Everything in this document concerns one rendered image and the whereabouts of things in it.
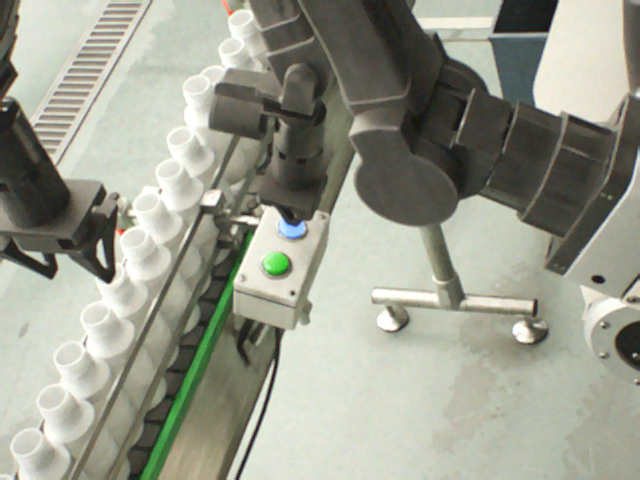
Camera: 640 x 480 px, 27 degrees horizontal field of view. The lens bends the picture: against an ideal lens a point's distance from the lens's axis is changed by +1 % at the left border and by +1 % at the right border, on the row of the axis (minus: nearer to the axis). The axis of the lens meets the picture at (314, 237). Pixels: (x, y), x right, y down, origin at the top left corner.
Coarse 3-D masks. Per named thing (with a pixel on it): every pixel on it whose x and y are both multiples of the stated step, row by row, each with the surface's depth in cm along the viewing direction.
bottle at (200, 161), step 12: (180, 132) 170; (192, 132) 168; (180, 144) 171; (192, 144) 168; (180, 156) 169; (192, 156) 169; (204, 156) 170; (192, 168) 169; (204, 168) 170; (216, 168) 172; (204, 180) 171; (228, 192) 175; (228, 204) 175
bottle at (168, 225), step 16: (144, 208) 164; (160, 208) 161; (144, 224) 162; (160, 224) 162; (176, 224) 164; (160, 240) 163; (176, 240) 164; (192, 240) 167; (192, 256) 167; (192, 272) 168; (192, 288) 169
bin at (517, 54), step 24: (504, 0) 204; (528, 0) 217; (552, 0) 229; (432, 24) 207; (456, 24) 206; (480, 24) 204; (504, 24) 205; (528, 24) 218; (504, 48) 200; (528, 48) 198; (504, 72) 204; (528, 72) 202; (504, 96) 208; (528, 96) 206
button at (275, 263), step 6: (270, 258) 155; (276, 258) 155; (282, 258) 156; (264, 264) 155; (270, 264) 155; (276, 264) 155; (282, 264) 155; (288, 264) 156; (270, 270) 155; (276, 270) 155; (282, 270) 155
